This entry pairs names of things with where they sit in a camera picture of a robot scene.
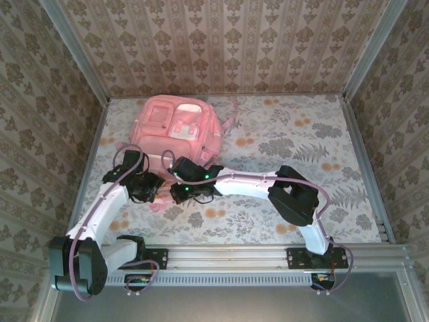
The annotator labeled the black wiring connector block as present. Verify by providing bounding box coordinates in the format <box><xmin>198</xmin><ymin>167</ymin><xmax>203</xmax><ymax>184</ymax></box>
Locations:
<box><xmin>310</xmin><ymin>272</ymin><xmax>336</xmax><ymax>293</ymax></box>
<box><xmin>123</xmin><ymin>273</ymin><xmax>151</xmax><ymax>293</ymax></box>

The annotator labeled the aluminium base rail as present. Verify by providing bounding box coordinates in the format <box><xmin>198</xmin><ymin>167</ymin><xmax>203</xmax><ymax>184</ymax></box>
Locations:
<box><xmin>50</xmin><ymin>244</ymin><xmax>410</xmax><ymax>271</ymax></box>

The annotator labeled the slotted grey cable duct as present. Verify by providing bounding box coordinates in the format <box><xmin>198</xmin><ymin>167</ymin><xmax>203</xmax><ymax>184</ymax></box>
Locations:
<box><xmin>107</xmin><ymin>270</ymin><xmax>314</xmax><ymax>286</ymax></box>

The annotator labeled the floral table cover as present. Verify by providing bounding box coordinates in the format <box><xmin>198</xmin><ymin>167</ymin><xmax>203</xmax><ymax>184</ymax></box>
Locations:
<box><xmin>72</xmin><ymin>93</ymin><xmax>383</xmax><ymax>246</ymax></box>

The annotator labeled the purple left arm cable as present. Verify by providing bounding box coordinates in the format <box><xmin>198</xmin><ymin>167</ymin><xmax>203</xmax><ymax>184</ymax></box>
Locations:
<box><xmin>69</xmin><ymin>143</ymin><xmax>160</xmax><ymax>300</ymax></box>

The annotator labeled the pink school backpack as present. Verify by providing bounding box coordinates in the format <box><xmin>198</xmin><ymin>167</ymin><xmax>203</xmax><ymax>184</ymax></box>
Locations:
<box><xmin>129</xmin><ymin>95</ymin><xmax>239</xmax><ymax>214</ymax></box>

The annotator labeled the grey metal panel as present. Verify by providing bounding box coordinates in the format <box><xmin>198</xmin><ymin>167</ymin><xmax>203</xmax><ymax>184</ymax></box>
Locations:
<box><xmin>50</xmin><ymin>261</ymin><xmax>416</xmax><ymax>322</ymax></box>

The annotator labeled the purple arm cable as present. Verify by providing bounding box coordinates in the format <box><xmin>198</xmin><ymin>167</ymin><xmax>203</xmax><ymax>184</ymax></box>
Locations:
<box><xmin>160</xmin><ymin>149</ymin><xmax>355</xmax><ymax>297</ymax></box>
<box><xmin>69</xmin><ymin>143</ymin><xmax>160</xmax><ymax>300</ymax></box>

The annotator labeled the aluminium frame post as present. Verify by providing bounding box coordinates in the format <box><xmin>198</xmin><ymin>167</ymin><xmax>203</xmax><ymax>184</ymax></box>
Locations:
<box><xmin>341</xmin><ymin>0</ymin><xmax>409</xmax><ymax>101</ymax></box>
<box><xmin>39</xmin><ymin>0</ymin><xmax>111</xmax><ymax>103</ymax></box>

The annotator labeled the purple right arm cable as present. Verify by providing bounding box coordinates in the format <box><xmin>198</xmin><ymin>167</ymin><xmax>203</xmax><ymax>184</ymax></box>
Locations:
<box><xmin>160</xmin><ymin>149</ymin><xmax>355</xmax><ymax>297</ymax></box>

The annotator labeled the aluminium side rail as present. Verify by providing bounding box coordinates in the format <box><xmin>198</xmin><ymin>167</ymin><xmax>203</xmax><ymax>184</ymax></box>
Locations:
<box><xmin>62</xmin><ymin>99</ymin><xmax>111</xmax><ymax>246</ymax></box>
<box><xmin>341</xmin><ymin>95</ymin><xmax>397</xmax><ymax>245</ymax></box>

